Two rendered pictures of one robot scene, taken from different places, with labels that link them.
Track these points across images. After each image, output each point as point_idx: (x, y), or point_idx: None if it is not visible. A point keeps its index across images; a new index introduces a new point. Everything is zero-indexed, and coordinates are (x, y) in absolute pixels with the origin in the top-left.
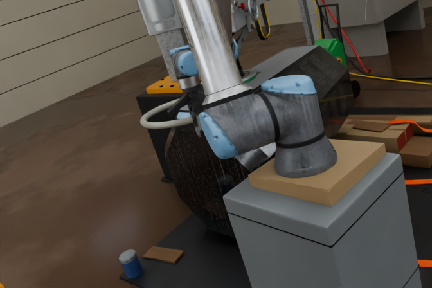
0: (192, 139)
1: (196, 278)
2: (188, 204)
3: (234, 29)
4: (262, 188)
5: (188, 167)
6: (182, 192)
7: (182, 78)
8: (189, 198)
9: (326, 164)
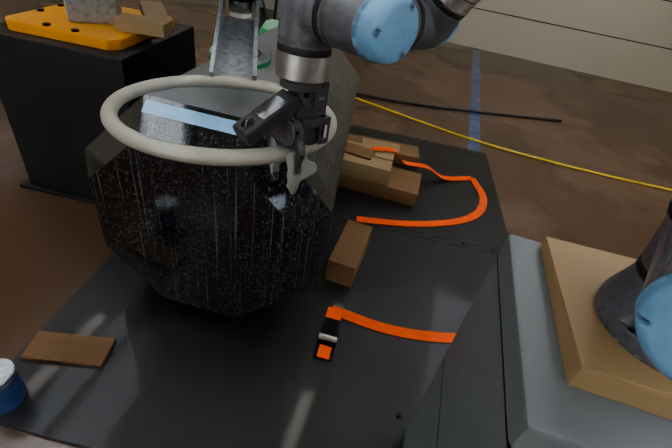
0: (180, 162)
1: (157, 395)
2: (126, 258)
3: None
4: (609, 396)
5: (150, 204)
6: (116, 239)
7: (307, 54)
8: (131, 250)
9: None
